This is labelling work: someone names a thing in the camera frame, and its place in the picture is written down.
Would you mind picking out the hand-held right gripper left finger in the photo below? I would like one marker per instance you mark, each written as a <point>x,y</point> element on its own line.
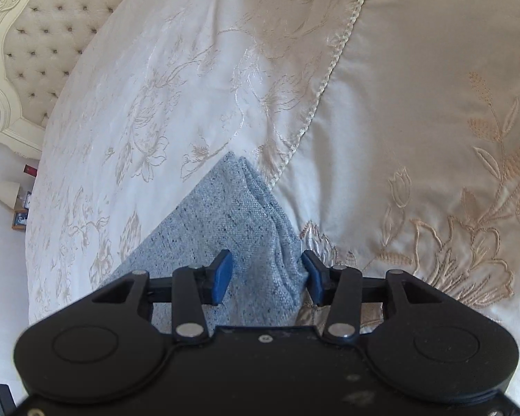
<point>221,277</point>

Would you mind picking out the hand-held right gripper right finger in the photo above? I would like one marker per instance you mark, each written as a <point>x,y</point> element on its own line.
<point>315,281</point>

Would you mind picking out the grey speckled pants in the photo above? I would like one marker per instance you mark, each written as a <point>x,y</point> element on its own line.
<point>251,225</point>

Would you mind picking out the cream embroidered bedspread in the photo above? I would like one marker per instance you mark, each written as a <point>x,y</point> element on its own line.
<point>394,95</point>

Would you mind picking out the red box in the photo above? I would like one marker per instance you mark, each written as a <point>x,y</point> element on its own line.
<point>31,169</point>

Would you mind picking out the white table lamp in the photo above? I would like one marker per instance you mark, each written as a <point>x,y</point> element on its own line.
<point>5,190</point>

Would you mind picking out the cream tufted headboard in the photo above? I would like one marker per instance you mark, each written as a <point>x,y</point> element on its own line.
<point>47,21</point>

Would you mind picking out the wooden picture frame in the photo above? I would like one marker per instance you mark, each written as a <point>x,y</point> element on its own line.
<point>21,220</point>

